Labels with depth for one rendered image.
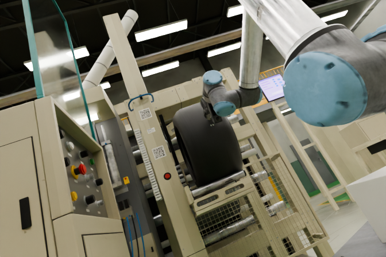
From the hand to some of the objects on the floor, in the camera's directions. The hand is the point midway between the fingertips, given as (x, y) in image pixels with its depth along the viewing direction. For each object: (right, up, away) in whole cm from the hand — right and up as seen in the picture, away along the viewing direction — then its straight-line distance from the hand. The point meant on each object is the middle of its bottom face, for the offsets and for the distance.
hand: (210, 119), depth 142 cm
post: (+14, -127, -30) cm, 131 cm away
